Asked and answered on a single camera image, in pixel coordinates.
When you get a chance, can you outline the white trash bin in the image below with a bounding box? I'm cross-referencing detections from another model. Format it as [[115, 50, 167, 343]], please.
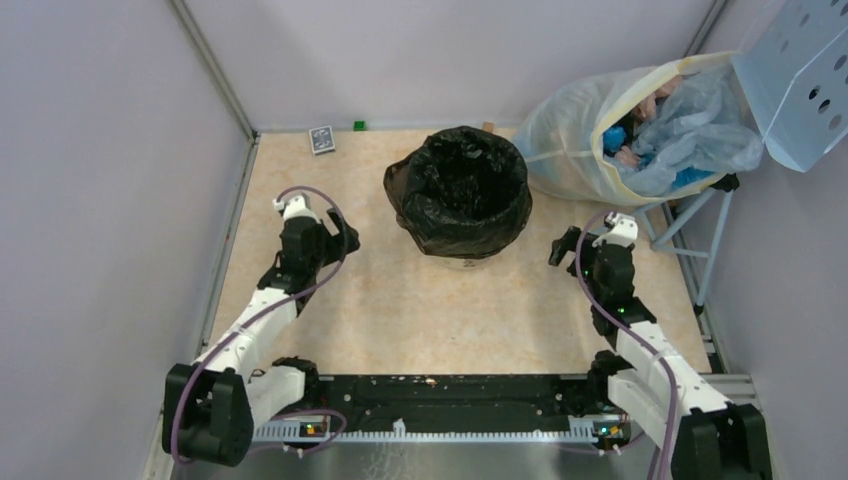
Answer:
[[433, 256, 492, 271]]

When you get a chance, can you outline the black trash bag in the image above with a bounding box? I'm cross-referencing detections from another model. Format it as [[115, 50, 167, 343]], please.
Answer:
[[383, 126, 533, 260]]

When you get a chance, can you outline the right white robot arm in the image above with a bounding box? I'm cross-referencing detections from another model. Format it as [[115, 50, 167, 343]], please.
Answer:
[[548, 221, 774, 479]]

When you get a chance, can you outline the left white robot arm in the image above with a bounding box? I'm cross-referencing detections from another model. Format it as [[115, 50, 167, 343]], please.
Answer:
[[162, 199, 360, 466]]

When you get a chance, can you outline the grey marker tag card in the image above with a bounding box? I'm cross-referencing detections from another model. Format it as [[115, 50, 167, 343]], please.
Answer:
[[308, 125, 336, 156]]

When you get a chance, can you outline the large translucent yellow-rimmed bag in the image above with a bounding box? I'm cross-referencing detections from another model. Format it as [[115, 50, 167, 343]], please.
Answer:
[[513, 52, 748, 206]]

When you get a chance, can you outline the pink plastic bag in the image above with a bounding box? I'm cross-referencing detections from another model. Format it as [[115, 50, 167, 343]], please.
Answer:
[[613, 75, 683, 168]]

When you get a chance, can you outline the light blue plastic bag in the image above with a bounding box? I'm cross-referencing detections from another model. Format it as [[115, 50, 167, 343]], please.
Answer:
[[617, 65, 763, 197]]

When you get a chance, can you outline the perforated light blue panel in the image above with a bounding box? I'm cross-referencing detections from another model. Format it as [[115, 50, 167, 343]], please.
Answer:
[[732, 0, 847, 173]]

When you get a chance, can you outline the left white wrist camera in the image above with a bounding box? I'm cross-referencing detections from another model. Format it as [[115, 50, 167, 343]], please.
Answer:
[[273, 192, 320, 223]]

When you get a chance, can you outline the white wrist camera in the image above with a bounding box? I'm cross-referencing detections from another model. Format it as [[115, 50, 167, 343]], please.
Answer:
[[592, 212, 639, 248], [273, 192, 320, 223]]

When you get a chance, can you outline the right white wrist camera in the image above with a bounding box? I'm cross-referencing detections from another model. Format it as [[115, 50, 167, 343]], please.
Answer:
[[592, 212, 639, 248]]

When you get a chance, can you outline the white cable duct strip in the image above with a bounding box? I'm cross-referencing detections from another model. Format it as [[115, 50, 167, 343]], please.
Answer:
[[253, 420, 599, 444]]

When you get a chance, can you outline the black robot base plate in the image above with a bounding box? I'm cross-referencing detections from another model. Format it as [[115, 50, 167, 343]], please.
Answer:
[[285, 374, 633, 438]]

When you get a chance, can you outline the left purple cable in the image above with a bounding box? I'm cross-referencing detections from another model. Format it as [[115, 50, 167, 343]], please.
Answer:
[[170, 185, 349, 465]]

